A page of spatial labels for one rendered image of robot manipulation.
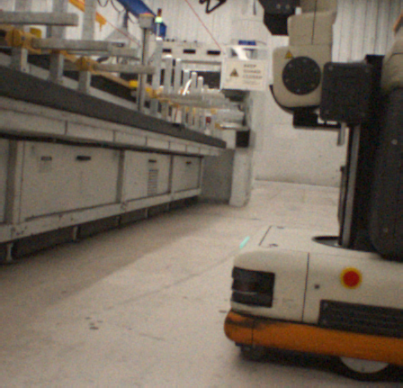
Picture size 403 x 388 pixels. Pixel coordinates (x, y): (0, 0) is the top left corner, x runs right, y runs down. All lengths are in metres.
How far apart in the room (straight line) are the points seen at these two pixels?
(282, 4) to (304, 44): 0.12
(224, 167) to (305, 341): 4.80
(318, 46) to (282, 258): 0.57
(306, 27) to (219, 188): 4.63
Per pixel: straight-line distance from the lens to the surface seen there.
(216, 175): 6.01
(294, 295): 1.27
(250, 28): 10.19
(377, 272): 1.28
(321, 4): 1.55
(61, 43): 1.75
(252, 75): 5.89
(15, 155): 2.19
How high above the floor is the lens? 0.48
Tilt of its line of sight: 3 degrees down
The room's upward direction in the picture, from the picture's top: 5 degrees clockwise
